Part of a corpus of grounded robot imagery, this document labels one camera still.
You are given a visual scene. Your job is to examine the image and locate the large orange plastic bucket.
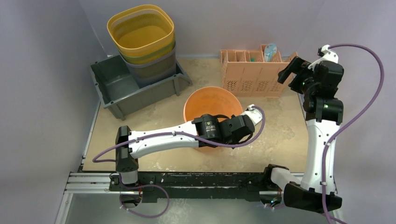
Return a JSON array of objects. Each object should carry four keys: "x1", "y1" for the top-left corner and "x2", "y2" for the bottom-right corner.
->
[{"x1": 184, "y1": 87, "x2": 243, "y2": 150}]

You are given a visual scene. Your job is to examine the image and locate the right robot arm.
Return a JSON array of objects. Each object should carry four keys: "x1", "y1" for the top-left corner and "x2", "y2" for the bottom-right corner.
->
[{"x1": 262, "y1": 56, "x2": 344, "y2": 214}]

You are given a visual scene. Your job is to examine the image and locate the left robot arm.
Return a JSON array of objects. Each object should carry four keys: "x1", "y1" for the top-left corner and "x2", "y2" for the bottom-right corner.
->
[{"x1": 116, "y1": 111, "x2": 263, "y2": 191}]

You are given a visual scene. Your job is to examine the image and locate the light blue packet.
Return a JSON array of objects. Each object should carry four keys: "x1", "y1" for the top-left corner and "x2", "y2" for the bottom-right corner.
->
[{"x1": 263, "y1": 43, "x2": 277, "y2": 62}]

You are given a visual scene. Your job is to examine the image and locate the pink perforated organizer crate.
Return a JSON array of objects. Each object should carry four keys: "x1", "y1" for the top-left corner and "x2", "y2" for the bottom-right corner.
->
[{"x1": 220, "y1": 44, "x2": 298, "y2": 98}]

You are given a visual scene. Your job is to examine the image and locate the grey mesh basket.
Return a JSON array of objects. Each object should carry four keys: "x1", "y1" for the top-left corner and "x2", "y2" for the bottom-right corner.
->
[{"x1": 121, "y1": 46, "x2": 177, "y2": 88}]

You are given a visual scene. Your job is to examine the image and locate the dark grey plastic bin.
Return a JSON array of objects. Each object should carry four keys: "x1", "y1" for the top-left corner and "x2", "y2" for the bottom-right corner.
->
[{"x1": 90, "y1": 56, "x2": 192, "y2": 120}]

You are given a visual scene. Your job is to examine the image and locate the yellow mesh basket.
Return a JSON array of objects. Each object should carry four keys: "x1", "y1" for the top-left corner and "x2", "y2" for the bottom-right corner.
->
[{"x1": 107, "y1": 4, "x2": 176, "y2": 64}]

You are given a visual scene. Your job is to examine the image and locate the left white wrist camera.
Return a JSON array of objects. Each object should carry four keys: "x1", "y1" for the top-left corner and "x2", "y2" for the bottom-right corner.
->
[{"x1": 240, "y1": 104, "x2": 265, "y2": 126}]

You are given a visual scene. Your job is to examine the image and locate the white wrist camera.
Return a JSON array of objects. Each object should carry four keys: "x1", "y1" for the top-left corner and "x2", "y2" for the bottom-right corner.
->
[
  {"x1": 308, "y1": 45, "x2": 339, "y2": 70},
  {"x1": 240, "y1": 104, "x2": 265, "y2": 126}
]

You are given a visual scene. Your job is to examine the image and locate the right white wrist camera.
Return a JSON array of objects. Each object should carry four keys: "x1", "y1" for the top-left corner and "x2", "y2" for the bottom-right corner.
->
[{"x1": 308, "y1": 45, "x2": 339, "y2": 70}]

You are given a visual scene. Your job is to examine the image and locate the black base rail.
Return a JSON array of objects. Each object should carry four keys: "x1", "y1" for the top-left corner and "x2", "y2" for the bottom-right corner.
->
[{"x1": 109, "y1": 171, "x2": 279, "y2": 203}]

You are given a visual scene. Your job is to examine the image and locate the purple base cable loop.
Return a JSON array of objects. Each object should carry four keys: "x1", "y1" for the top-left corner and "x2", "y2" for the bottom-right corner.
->
[{"x1": 119, "y1": 182, "x2": 170, "y2": 219}]

